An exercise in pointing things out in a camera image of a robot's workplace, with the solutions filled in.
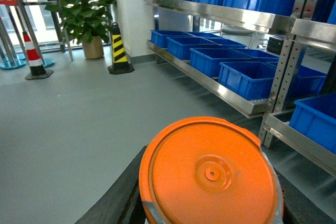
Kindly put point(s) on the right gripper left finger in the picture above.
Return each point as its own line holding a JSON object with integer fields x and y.
{"x": 121, "y": 203}

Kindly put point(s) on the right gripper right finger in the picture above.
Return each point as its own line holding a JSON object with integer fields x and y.
{"x": 297, "y": 207}

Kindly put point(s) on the stainless steel shelf rack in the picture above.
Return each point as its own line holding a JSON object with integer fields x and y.
{"x": 200, "y": 57}

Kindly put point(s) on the right blue plastic bin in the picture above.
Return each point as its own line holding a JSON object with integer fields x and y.
{"x": 314, "y": 117}

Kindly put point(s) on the blue plastic bin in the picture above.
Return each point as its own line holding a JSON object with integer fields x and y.
{"x": 314, "y": 117}
{"x": 250, "y": 80}

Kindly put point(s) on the left blue plastic bin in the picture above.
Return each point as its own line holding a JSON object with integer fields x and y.
{"x": 250, "y": 80}

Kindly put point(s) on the yellow-black traffic cone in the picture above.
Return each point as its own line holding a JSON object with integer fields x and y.
{"x": 120, "y": 63}

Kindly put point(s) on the distant red-white cone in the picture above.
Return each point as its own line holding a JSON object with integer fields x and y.
{"x": 36, "y": 65}

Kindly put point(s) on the grey metal high table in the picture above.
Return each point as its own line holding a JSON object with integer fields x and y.
{"x": 41, "y": 20}

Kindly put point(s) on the green potted plant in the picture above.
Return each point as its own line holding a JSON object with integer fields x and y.
{"x": 87, "y": 22}

